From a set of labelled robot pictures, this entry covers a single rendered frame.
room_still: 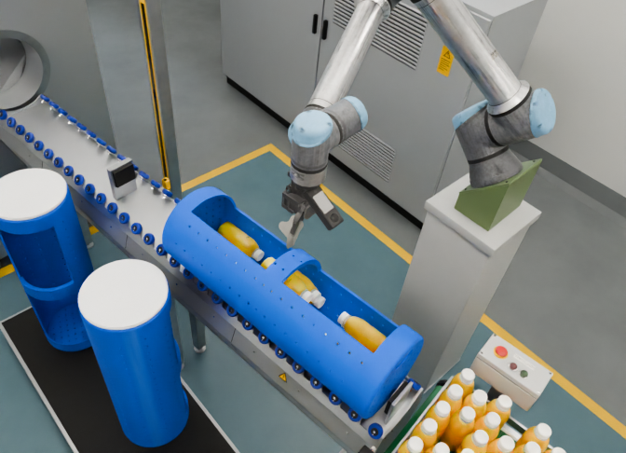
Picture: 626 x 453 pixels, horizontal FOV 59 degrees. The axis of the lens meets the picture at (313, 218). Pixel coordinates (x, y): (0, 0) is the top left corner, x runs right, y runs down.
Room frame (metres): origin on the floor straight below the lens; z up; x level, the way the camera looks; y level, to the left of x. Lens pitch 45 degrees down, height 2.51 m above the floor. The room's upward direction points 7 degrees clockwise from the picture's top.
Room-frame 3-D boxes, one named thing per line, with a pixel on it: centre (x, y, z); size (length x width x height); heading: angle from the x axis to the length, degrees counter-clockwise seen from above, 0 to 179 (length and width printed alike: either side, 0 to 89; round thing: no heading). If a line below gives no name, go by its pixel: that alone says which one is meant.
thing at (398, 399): (0.79, -0.31, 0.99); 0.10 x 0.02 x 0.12; 144
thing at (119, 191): (1.58, 0.76, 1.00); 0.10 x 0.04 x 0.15; 144
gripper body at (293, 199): (1.05, 0.03, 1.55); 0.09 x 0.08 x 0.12; 54
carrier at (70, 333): (1.42, 1.07, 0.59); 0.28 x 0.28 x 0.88
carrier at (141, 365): (1.03, 0.58, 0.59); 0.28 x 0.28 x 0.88
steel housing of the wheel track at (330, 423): (1.41, 0.53, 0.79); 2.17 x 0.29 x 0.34; 54
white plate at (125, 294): (1.03, 0.58, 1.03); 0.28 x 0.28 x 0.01
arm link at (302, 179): (1.04, 0.03, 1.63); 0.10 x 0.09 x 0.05; 144
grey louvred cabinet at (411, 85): (3.38, -0.08, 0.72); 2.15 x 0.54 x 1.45; 47
